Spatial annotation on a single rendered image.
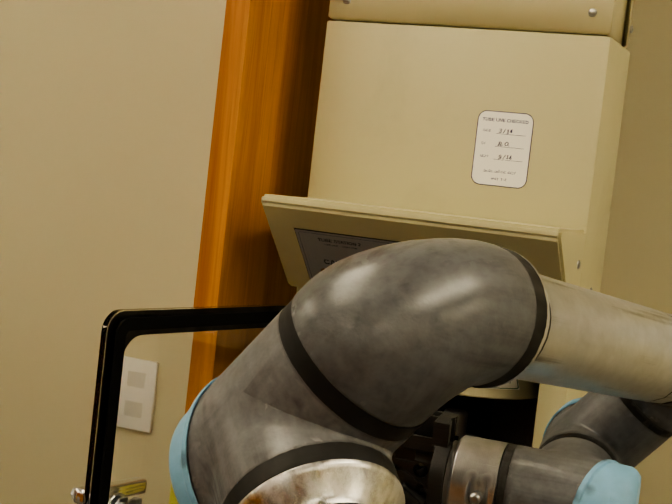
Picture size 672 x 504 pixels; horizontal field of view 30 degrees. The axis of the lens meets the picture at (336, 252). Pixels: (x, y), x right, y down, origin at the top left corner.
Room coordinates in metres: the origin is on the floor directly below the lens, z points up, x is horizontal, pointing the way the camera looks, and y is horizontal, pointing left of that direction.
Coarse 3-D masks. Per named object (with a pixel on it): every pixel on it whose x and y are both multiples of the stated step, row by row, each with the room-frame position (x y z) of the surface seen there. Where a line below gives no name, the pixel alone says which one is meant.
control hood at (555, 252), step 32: (288, 224) 1.32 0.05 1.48; (320, 224) 1.30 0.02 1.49; (352, 224) 1.28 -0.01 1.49; (384, 224) 1.26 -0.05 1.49; (416, 224) 1.25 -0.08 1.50; (448, 224) 1.23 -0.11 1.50; (480, 224) 1.22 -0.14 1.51; (512, 224) 1.21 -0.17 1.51; (288, 256) 1.36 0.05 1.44; (544, 256) 1.21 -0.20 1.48; (576, 256) 1.26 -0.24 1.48
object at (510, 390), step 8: (512, 384) 1.37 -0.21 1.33; (520, 384) 1.38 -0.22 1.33; (528, 384) 1.39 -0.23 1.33; (536, 384) 1.41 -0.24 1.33; (464, 392) 1.35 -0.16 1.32; (472, 392) 1.35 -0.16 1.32; (480, 392) 1.35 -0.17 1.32; (488, 392) 1.35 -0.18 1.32; (496, 392) 1.36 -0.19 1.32; (504, 392) 1.36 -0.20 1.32; (512, 392) 1.37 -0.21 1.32; (520, 392) 1.37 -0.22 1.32; (528, 392) 1.38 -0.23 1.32; (536, 392) 1.40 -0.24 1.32
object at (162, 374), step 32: (128, 352) 1.17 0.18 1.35; (160, 352) 1.21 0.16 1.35; (192, 352) 1.25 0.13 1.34; (224, 352) 1.29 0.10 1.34; (96, 384) 1.14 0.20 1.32; (128, 384) 1.17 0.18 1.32; (160, 384) 1.21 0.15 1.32; (192, 384) 1.25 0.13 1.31; (96, 416) 1.14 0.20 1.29; (128, 416) 1.17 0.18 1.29; (160, 416) 1.21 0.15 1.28; (128, 448) 1.18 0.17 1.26; (160, 448) 1.22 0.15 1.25; (128, 480) 1.18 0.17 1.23; (160, 480) 1.22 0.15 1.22
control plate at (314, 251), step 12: (300, 240) 1.33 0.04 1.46; (312, 240) 1.32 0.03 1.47; (324, 240) 1.31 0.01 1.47; (336, 240) 1.31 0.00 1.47; (348, 240) 1.30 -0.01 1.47; (360, 240) 1.29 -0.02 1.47; (372, 240) 1.29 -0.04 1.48; (384, 240) 1.28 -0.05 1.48; (312, 252) 1.34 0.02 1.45; (324, 252) 1.33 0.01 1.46; (336, 252) 1.32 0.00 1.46; (348, 252) 1.31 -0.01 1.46; (312, 264) 1.35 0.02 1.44; (324, 264) 1.34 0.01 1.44; (312, 276) 1.36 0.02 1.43
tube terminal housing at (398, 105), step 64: (384, 64) 1.39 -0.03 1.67; (448, 64) 1.36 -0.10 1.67; (512, 64) 1.33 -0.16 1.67; (576, 64) 1.30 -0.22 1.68; (320, 128) 1.41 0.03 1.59; (384, 128) 1.38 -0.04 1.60; (448, 128) 1.36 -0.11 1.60; (576, 128) 1.30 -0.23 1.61; (320, 192) 1.41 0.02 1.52; (384, 192) 1.38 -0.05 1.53; (448, 192) 1.35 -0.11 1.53; (512, 192) 1.32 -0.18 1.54; (576, 192) 1.30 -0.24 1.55
